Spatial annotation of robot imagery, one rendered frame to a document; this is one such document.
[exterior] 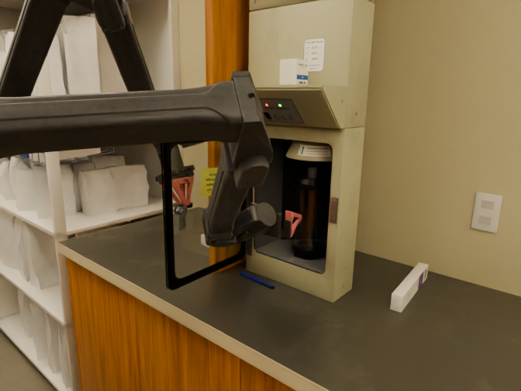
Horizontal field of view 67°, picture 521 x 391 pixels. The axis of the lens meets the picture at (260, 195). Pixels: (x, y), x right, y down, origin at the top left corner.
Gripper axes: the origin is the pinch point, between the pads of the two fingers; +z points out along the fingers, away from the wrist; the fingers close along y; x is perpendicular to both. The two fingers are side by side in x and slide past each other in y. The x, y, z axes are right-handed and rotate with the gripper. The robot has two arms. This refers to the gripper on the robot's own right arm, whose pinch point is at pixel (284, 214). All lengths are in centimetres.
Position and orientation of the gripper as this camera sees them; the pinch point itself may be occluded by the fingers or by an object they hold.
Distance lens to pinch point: 107.8
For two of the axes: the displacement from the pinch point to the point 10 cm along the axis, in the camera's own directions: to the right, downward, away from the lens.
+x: -0.1, 9.7, 2.4
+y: -7.5, -1.6, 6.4
